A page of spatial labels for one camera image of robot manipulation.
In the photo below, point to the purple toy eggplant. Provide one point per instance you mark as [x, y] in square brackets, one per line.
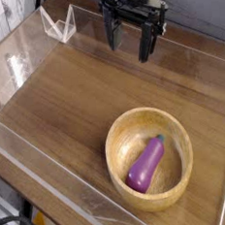
[141, 172]

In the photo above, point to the clear acrylic corner bracket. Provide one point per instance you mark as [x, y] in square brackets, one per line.
[61, 30]

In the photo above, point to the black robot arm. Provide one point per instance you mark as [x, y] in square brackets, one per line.
[149, 15]

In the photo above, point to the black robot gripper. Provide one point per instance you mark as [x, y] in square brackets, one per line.
[149, 14]

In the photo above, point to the clear acrylic tray walls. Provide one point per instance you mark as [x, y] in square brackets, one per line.
[58, 102]

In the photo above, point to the brown wooden bowl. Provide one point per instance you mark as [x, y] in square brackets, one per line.
[126, 141]

